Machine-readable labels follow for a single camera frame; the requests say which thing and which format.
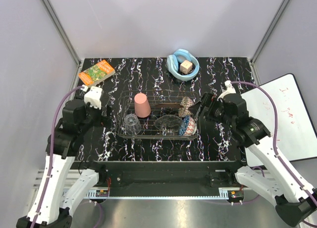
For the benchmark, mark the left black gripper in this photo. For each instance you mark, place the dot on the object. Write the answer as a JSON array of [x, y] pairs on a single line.
[[105, 121]]

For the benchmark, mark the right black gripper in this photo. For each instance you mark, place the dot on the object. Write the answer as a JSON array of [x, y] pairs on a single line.
[[208, 100]]

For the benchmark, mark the brown patterned bowl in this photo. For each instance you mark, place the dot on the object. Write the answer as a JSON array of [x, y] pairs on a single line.
[[186, 103]]

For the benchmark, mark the orange patterned white bowl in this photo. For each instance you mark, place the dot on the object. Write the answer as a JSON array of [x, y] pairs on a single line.
[[191, 126]]

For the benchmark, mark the clear glass plate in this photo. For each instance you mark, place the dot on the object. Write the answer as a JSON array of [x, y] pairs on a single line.
[[168, 124]]

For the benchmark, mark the clear glass mug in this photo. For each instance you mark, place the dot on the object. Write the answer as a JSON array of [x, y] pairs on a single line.
[[132, 124]]

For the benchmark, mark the red floral plate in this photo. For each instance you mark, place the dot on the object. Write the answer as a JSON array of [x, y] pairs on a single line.
[[169, 105]]

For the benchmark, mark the grey wire dish rack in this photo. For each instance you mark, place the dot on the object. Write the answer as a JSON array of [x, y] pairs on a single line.
[[148, 130]]

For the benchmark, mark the pink plastic cup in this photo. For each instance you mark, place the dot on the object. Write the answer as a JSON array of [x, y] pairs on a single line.
[[141, 105]]

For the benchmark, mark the blue triangle patterned bowl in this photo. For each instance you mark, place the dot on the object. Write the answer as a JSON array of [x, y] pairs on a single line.
[[184, 131]]

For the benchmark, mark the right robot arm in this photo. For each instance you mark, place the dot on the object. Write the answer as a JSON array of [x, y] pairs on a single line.
[[292, 196]]

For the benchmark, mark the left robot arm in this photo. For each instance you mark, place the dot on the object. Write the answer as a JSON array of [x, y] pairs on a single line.
[[52, 208]]

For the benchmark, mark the orange paperback book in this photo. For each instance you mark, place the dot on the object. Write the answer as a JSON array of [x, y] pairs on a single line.
[[96, 73]]

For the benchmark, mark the beige wooden cube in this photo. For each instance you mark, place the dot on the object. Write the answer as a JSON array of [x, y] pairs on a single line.
[[186, 67]]

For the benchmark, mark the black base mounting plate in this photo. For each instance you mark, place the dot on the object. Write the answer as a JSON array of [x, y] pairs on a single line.
[[168, 179]]

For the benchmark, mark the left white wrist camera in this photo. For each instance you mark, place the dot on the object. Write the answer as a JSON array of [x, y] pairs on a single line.
[[93, 96]]

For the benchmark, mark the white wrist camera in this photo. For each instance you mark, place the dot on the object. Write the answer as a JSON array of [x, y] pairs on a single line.
[[229, 89], [93, 96]]

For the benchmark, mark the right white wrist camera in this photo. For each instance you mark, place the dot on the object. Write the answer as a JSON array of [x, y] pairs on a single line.
[[229, 89]]

